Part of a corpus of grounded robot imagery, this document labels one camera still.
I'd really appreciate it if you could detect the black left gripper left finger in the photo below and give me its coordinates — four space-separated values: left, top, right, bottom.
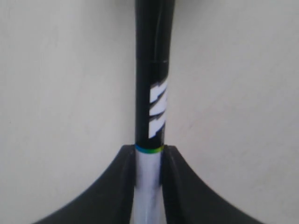
37 145 135 224

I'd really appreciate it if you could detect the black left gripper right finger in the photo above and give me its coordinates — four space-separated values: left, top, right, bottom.
162 145 260 224

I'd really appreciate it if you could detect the black and white marker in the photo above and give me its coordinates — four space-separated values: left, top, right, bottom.
133 0 175 224

